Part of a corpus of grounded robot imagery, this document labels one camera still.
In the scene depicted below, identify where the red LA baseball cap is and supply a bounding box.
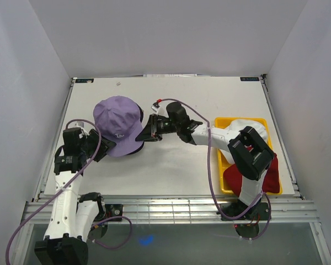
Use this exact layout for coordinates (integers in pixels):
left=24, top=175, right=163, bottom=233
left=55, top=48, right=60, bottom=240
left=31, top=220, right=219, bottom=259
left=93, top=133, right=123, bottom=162
left=223, top=155, right=281, bottom=196

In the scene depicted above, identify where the black NY baseball cap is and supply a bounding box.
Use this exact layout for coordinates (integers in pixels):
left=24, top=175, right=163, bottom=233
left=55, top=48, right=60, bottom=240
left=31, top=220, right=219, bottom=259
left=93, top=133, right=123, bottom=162
left=127, top=104, right=144, bottom=155

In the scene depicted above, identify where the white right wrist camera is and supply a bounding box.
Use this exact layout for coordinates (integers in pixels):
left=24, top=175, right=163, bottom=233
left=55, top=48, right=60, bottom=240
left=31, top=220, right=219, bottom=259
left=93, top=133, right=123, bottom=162
left=151, top=101, right=161, bottom=112

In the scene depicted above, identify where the dark label sticker left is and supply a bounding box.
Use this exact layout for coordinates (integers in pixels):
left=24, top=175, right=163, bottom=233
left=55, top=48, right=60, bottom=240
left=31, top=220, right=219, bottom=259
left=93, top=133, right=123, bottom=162
left=75, top=78, right=94, bottom=83

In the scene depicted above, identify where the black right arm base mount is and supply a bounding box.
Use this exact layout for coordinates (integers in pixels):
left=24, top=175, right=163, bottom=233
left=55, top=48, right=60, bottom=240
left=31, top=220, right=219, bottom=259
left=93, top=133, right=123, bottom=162
left=220, top=202, right=271, bottom=221

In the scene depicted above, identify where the paper strip at wall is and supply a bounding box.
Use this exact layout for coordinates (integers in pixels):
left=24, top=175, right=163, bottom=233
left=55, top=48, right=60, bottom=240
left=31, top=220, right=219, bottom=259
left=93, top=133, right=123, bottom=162
left=143, top=73, right=197, bottom=78

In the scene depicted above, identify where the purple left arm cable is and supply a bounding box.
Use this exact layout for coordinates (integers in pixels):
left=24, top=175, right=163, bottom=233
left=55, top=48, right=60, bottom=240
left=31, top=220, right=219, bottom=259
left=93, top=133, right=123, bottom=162
left=5, top=119, right=133, bottom=265

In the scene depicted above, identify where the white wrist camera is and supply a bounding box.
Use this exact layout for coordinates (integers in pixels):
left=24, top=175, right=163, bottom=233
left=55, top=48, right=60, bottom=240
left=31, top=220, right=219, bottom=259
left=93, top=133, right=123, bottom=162
left=74, top=121, right=85, bottom=131
left=151, top=101, right=161, bottom=112

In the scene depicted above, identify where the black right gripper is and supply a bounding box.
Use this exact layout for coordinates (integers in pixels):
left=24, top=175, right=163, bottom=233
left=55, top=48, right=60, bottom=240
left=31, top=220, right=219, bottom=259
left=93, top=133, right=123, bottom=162
left=135, top=114, right=179, bottom=143

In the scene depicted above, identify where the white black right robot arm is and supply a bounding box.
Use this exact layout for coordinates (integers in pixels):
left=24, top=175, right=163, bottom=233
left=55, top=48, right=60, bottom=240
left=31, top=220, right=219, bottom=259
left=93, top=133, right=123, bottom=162
left=135, top=99, right=275, bottom=220

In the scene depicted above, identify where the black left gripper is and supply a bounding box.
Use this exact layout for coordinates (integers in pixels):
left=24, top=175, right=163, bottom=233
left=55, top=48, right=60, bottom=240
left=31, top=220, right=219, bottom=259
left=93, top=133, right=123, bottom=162
left=80, top=128, right=117, bottom=162

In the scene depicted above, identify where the aluminium frame rail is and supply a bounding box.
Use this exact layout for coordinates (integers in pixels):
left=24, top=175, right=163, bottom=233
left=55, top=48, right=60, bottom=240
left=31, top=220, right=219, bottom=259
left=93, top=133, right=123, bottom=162
left=22, top=197, right=320, bottom=225

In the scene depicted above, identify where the yellow plastic tray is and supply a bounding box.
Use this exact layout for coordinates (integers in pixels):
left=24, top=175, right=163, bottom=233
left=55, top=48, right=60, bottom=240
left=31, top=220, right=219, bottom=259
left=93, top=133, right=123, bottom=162
left=215, top=117, right=282, bottom=195

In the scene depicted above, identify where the white baseball cap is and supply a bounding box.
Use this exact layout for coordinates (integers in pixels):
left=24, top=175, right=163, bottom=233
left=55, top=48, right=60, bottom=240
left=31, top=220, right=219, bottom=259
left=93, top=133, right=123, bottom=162
left=217, top=118, right=269, bottom=166

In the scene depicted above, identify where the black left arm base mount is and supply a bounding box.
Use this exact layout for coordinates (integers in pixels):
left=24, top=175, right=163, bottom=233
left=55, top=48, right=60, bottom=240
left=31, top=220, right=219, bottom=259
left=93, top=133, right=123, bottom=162
left=103, top=204, right=124, bottom=222

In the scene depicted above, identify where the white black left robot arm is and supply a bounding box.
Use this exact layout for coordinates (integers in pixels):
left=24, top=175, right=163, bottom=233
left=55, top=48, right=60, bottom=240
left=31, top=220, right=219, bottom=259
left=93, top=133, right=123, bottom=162
left=34, top=127, right=116, bottom=264

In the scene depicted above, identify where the dark label sticker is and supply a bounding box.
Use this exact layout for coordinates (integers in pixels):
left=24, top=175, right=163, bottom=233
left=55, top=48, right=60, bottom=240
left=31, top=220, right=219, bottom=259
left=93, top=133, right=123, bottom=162
left=75, top=78, right=94, bottom=83
left=240, top=77, right=260, bottom=82

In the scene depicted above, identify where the dark label sticker right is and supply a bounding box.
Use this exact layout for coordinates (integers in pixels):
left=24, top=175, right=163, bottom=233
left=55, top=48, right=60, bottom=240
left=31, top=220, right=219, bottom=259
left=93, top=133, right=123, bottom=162
left=240, top=77, right=260, bottom=82

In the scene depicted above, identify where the lavender LA baseball cap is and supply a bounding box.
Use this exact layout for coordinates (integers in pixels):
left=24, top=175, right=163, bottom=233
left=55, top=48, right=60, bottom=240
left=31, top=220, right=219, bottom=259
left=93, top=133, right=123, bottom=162
left=93, top=96, right=143, bottom=157

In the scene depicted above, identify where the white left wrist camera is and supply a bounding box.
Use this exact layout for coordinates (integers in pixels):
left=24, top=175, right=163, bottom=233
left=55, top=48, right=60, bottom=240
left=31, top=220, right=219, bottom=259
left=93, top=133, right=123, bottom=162
left=74, top=121, right=85, bottom=131

